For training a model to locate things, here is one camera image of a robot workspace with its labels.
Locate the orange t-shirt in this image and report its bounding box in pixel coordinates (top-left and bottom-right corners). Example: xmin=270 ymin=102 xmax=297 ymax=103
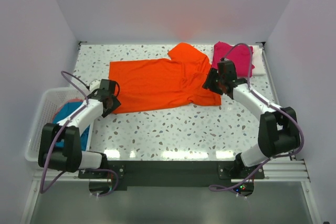
xmin=109 ymin=43 xmax=222 ymax=114

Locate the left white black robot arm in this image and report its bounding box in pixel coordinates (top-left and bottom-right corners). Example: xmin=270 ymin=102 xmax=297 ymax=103
xmin=38 ymin=79 xmax=121 ymax=178

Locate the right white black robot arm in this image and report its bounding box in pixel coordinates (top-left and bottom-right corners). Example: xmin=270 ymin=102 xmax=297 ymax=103
xmin=203 ymin=60 xmax=303 ymax=178

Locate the folded magenta t-shirt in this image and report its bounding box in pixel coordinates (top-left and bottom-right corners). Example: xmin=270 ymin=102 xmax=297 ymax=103
xmin=212 ymin=41 xmax=253 ymax=77

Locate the folded white t-shirt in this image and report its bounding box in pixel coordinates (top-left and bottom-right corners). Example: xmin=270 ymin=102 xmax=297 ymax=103
xmin=252 ymin=45 xmax=266 ymax=76

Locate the pink garment in basket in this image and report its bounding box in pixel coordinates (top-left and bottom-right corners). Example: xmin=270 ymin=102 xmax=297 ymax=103
xmin=52 ymin=99 xmax=83 ymax=122

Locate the blue t-shirt in basket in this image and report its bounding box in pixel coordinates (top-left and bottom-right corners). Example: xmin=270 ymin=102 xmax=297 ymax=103
xmin=52 ymin=114 xmax=91 ymax=151

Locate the white plastic laundry basket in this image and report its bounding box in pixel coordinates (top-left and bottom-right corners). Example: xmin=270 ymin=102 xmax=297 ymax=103
xmin=25 ymin=87 xmax=84 ymax=162

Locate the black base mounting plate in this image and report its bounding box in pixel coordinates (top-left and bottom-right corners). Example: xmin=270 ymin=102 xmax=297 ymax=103
xmin=79 ymin=161 xmax=265 ymax=195

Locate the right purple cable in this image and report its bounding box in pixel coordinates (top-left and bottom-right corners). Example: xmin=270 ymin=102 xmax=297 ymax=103
xmin=208 ymin=42 xmax=305 ymax=192

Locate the purple cable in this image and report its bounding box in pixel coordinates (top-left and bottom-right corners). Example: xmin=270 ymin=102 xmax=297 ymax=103
xmin=208 ymin=42 xmax=305 ymax=192
xmin=39 ymin=71 xmax=120 ymax=198

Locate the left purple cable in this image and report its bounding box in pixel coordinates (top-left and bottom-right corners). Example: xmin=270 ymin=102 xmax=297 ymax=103
xmin=39 ymin=71 xmax=120 ymax=198

